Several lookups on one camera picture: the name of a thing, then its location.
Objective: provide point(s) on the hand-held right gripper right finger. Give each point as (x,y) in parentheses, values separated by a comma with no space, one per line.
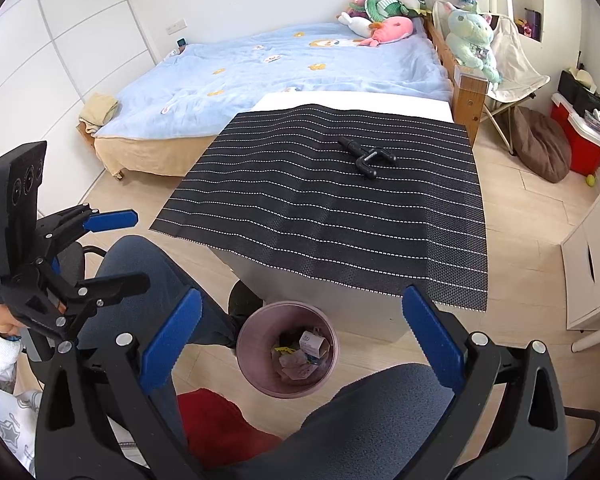
(432,340)

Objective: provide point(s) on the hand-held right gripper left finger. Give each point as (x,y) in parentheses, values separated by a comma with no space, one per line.
(170,345)

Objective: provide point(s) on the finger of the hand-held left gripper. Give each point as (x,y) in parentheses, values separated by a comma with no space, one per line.
(120,285)
(112,220)

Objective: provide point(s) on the pink trash bin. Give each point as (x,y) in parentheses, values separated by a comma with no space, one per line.
(260,380)

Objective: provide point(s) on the white sock box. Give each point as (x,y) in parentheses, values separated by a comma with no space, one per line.
(314,344)

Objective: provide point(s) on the person's left hand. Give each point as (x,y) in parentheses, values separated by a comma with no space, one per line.
(2,324)

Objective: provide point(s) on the person's left leg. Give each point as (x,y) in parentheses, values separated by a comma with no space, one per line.
(140,260)

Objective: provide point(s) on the person's leg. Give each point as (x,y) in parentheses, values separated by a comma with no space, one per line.
(380,410)
(140,260)

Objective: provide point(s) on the beige bed sheet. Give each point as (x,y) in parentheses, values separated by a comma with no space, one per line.
(155,157)

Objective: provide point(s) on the person's left foot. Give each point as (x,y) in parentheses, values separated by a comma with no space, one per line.
(245,302)

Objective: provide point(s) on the person's right leg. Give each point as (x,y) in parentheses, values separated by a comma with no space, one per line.
(380,410)

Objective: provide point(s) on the red cloth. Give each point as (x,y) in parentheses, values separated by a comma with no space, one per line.
(220,425)

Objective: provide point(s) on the white table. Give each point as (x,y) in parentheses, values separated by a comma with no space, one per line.
(330,305)

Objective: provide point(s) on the beige folded towel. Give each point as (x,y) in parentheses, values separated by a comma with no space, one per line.
(100,107)

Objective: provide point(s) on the crumpled pale paper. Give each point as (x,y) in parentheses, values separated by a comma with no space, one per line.
(295,367)

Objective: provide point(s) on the black white-striped mat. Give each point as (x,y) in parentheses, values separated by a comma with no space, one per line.
(330,220)

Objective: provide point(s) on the white tube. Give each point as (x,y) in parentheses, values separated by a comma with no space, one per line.
(597,340)

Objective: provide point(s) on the white wardrobe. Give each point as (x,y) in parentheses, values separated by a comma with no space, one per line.
(55,60)

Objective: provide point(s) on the black office chair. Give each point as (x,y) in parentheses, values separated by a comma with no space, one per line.
(587,417)

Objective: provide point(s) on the white drawer cabinet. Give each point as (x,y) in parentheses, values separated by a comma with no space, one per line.
(595,260)

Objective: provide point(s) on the person's star-printed clothing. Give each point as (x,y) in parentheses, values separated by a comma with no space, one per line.
(5,425)

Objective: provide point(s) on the small dark device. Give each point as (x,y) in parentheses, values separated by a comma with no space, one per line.
(181,44)

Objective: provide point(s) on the black plastic hook tool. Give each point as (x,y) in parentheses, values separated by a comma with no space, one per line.
(365,160)

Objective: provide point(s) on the light blue printed blanket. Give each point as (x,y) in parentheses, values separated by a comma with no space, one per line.
(280,75)

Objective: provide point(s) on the brown cushion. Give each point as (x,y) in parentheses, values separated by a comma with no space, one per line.
(542,145)

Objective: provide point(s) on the red cooler box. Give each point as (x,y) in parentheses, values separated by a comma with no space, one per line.
(577,145)

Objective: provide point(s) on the clear plastic box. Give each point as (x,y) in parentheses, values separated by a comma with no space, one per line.
(596,122)

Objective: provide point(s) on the white folding chair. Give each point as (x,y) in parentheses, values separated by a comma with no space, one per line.
(520,80)

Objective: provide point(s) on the black bag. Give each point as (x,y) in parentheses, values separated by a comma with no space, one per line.
(572,90)

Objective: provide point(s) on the pale yellow hat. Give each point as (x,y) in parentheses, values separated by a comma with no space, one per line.
(582,76)

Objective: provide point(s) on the mint green plush toy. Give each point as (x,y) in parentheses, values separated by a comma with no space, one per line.
(470,35)

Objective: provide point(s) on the white long plush toy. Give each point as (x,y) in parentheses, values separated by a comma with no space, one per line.
(355,24)

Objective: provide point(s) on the pink plush toy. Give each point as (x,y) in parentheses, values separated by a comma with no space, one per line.
(392,30)

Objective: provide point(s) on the purple plush toy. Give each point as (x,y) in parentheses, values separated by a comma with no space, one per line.
(358,4)

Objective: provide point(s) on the green striped plush toy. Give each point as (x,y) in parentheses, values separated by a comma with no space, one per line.
(385,8)

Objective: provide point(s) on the white big-eyed plush toy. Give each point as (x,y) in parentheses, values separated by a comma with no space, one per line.
(414,2)

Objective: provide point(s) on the white wall socket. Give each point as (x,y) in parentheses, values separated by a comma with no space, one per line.
(176,27)

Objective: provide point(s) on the wooden bed frame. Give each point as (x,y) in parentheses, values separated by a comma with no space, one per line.
(467,105)

